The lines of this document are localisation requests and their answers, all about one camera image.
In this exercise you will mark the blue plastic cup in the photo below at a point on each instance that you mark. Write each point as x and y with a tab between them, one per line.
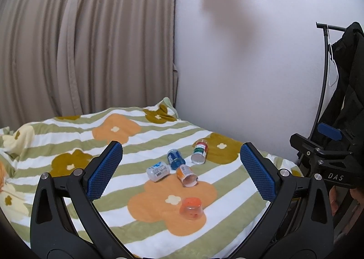
175	158

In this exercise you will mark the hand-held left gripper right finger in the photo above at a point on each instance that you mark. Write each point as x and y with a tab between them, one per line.
259	174

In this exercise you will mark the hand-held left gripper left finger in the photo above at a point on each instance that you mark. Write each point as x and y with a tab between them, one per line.
104	172

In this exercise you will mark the black clothes rack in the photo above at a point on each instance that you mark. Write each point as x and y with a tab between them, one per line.
324	77

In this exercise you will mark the floral striped blanket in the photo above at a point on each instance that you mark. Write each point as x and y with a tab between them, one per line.
159	133

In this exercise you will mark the clear cup green red label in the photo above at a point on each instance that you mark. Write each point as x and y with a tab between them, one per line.
200	151

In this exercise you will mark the beige curtain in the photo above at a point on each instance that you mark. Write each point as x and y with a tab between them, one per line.
85	40

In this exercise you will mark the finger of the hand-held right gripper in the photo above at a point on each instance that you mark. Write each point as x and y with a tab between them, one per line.
303	145
330	131

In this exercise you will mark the black jacket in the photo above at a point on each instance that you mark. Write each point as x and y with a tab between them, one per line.
351	85

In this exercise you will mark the clear cup orange label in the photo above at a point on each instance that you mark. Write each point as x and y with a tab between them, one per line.
186	175

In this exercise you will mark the white hang tag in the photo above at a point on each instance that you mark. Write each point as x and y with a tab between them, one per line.
331	57

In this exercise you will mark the orange red translucent cup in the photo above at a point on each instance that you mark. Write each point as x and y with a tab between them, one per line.
192	209

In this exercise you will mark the clear cup white blue label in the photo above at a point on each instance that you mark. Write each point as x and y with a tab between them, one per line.
157	172

